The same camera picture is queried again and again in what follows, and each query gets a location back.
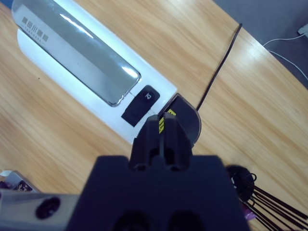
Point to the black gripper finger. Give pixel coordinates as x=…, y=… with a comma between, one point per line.
x=144, y=144
x=176, y=144

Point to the black capsule holder with rods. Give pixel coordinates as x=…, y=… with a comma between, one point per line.
x=243, y=180

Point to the grey coffee machine lid lever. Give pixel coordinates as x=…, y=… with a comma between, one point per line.
x=79, y=53

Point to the white capsule coffee machine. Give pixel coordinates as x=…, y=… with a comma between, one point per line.
x=79, y=91

